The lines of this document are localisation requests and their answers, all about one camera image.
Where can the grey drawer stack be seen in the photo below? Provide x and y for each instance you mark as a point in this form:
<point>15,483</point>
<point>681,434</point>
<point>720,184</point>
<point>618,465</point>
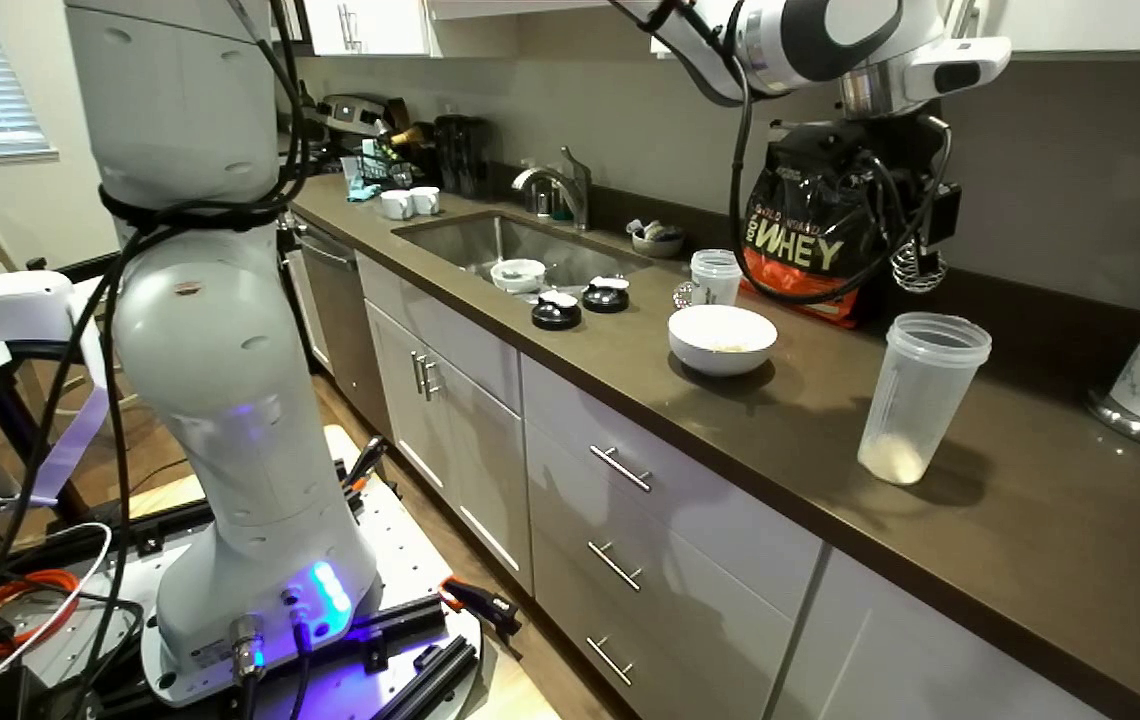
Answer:
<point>662,561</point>

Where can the tall clear plastic shaker cup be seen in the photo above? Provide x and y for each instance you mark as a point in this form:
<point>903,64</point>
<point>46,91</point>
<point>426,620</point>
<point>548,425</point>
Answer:
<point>923,387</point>

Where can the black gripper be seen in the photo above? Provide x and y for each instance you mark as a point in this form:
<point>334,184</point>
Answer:
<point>911,167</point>

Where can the white tub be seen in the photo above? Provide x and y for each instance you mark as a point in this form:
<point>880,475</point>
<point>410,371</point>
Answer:
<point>516,274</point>

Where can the white perforated robot base board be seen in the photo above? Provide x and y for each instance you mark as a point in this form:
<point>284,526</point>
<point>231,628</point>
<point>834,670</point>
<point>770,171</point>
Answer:
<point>423,561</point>

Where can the black shaker lid white flap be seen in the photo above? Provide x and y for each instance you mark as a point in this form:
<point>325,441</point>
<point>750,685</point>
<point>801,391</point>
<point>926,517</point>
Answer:
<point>604,294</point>
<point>559,308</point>

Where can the white bowl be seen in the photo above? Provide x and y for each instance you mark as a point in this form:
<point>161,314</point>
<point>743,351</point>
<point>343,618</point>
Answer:
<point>720,337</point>

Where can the black whey protein bag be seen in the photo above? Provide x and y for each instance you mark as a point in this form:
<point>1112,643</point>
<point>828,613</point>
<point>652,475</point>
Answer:
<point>801,242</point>

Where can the stainless steel sink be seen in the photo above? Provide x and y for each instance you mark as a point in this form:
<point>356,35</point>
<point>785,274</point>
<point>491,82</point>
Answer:
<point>512,242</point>

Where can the small clear plastic cup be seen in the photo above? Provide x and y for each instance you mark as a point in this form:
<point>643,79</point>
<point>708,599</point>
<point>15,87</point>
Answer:
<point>715,274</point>

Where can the grey double door base cabinet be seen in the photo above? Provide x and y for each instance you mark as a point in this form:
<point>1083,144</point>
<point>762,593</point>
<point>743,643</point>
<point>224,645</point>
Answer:
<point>460,425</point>

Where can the teal bottle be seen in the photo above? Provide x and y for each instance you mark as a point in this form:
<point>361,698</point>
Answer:
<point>366,174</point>

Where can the black rounded appliance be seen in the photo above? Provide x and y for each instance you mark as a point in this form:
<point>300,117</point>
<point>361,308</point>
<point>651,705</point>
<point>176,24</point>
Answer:
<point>355,117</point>

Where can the black coffee maker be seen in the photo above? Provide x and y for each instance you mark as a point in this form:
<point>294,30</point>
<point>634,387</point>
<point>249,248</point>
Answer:
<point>460,152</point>

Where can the dark dishwasher front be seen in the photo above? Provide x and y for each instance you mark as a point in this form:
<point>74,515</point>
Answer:
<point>343,327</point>

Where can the chrome faucet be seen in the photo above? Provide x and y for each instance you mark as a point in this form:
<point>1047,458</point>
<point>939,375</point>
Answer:
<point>553,184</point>

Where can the orange black clamp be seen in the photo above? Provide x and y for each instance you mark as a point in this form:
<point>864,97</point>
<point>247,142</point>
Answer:
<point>481,605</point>

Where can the clear plastic scoop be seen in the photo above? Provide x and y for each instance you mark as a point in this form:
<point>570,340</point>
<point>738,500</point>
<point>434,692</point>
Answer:
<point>684,294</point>

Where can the small white mug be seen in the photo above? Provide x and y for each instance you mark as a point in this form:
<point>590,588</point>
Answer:
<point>426,202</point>
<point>392,202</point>

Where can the grey base cabinet door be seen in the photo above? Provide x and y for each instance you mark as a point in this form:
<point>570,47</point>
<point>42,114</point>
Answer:
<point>915,654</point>

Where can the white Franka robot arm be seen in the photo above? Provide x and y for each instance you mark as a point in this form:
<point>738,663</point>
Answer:
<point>222,403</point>

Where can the small black white dish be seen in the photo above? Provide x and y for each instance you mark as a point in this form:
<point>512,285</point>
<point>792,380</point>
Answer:
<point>659,236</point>

